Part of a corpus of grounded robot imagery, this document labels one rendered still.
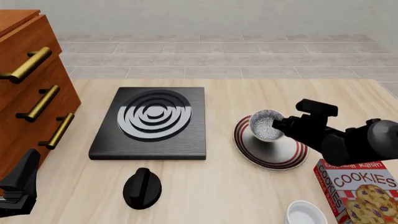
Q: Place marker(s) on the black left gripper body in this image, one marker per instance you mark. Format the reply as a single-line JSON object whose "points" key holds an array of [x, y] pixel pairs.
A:
{"points": [[18, 201]]}

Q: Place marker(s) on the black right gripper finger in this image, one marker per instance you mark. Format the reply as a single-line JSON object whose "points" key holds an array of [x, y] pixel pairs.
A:
{"points": [[284, 125]]}

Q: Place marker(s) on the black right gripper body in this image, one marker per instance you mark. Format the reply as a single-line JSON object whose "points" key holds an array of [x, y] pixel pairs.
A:
{"points": [[309, 130]]}

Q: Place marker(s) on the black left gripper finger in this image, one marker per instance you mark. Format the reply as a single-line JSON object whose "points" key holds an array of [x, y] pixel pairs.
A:
{"points": [[25, 170]]}

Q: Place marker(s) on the black patterned bowl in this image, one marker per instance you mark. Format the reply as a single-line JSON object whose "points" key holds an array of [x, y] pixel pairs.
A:
{"points": [[262, 128]]}

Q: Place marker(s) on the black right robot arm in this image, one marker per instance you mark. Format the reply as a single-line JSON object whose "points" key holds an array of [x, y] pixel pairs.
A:
{"points": [[367, 142]]}

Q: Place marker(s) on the white plate with red rings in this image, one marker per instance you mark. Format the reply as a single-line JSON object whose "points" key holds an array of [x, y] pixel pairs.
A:
{"points": [[270, 154]]}

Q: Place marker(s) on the flat black stove plate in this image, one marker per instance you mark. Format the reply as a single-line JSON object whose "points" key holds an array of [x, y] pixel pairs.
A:
{"points": [[105, 140]]}

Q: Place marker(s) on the round black stove knob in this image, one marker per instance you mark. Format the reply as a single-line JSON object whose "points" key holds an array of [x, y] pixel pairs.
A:
{"points": [[141, 189]]}

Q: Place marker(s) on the red cookies box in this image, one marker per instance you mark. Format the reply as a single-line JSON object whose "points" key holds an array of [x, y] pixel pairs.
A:
{"points": [[363, 186]]}

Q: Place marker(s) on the small white ramekin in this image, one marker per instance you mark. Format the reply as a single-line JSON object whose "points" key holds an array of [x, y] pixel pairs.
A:
{"points": [[306, 213]]}

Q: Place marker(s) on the wooden cabinet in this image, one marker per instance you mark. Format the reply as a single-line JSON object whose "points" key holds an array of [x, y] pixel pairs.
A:
{"points": [[18, 21]]}

